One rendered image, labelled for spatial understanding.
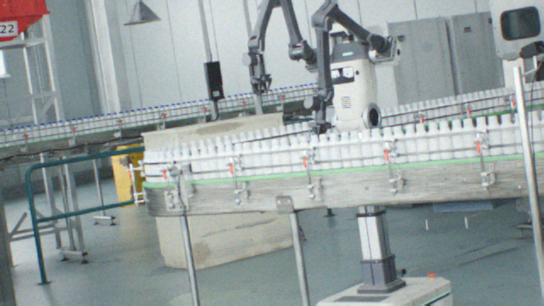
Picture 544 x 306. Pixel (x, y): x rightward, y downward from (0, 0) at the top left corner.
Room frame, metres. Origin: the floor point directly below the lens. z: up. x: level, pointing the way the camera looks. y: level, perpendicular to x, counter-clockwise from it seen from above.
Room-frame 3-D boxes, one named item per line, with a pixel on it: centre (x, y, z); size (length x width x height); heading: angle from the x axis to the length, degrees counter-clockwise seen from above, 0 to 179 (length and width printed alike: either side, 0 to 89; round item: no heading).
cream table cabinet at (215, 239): (9.60, 0.47, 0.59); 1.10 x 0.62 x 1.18; 124
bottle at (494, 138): (4.64, -0.95, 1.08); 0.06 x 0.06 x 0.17
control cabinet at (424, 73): (11.45, -1.53, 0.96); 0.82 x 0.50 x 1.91; 124
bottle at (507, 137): (4.61, -1.00, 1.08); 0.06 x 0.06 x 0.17
